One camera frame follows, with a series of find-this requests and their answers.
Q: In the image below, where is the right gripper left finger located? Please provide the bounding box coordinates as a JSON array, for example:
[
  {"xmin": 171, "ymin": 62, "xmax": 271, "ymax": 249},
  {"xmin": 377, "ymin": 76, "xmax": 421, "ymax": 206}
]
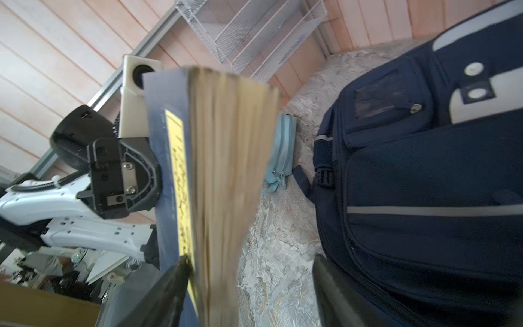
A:
[{"xmin": 117, "ymin": 255, "xmax": 192, "ymax": 327}]

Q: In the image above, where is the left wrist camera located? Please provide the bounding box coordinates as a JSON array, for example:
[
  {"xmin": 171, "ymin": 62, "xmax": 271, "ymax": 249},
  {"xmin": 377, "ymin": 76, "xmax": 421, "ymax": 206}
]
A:
[{"xmin": 118, "ymin": 54, "xmax": 164, "ymax": 138}]

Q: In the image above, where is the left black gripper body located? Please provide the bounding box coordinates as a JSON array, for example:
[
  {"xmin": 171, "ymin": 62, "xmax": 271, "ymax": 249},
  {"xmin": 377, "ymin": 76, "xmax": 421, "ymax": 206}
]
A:
[{"xmin": 76, "ymin": 137, "xmax": 162, "ymax": 219}]

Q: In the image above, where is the blue book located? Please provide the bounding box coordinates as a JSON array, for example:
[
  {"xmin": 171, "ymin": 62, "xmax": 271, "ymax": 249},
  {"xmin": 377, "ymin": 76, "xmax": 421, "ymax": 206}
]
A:
[{"xmin": 143, "ymin": 67, "xmax": 281, "ymax": 326}]

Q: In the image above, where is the navy blue student backpack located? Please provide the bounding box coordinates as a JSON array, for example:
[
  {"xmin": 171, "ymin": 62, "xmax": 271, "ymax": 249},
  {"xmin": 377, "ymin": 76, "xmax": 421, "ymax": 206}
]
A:
[{"xmin": 293, "ymin": 1, "xmax": 522, "ymax": 326}]

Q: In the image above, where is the white wire mesh shelf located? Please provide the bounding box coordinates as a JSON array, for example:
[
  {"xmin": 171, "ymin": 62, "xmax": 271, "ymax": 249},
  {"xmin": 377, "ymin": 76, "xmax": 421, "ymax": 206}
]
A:
[{"xmin": 176, "ymin": 0, "xmax": 328, "ymax": 83}]

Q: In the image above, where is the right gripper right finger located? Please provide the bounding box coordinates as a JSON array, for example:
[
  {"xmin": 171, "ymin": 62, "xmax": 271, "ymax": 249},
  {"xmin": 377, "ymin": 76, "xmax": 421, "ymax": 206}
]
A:
[{"xmin": 312, "ymin": 254, "xmax": 392, "ymax": 326}]

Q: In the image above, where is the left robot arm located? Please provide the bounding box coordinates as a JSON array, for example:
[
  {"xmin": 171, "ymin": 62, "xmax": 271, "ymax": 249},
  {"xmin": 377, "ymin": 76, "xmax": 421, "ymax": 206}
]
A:
[{"xmin": 1, "ymin": 105, "xmax": 162, "ymax": 267}]

